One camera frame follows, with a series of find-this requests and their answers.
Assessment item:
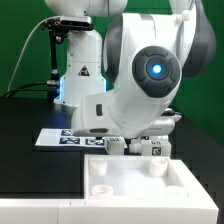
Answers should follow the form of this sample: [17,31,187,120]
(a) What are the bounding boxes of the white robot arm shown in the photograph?
[45,0,216,139]

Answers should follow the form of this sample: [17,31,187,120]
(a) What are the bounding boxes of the black camera on stand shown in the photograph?
[41,16,94,103]

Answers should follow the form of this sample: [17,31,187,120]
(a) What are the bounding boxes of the black cables at left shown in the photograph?
[2,79,61,98]

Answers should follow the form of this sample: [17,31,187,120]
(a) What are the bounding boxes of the white tag sheet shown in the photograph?
[35,128,105,148]

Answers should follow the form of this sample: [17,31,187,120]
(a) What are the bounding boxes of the white square tabletop tray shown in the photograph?
[84,155,188,200]

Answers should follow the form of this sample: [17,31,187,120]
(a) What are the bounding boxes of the white L-shaped corner fence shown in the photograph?
[0,160,219,224]

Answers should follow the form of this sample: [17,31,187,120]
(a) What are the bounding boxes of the white camera cable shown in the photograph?
[6,18,51,93]

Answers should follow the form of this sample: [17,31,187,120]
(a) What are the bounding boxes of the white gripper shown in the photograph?
[126,111,184,138]

